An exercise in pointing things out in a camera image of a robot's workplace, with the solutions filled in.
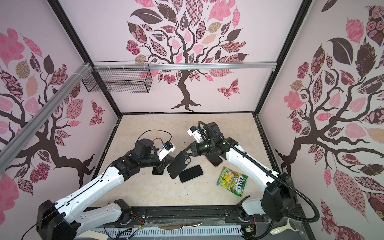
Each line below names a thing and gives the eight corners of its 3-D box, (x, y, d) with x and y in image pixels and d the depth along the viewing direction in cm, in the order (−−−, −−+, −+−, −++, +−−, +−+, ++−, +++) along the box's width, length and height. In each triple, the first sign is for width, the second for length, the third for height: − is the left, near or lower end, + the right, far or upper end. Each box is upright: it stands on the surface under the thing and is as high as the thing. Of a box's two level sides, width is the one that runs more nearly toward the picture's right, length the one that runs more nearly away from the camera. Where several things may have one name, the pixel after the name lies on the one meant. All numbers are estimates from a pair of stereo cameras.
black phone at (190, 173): (181, 183, 86) (181, 182, 84) (178, 174, 90) (177, 172, 88) (203, 174, 90) (203, 172, 88) (198, 165, 93) (198, 163, 91)
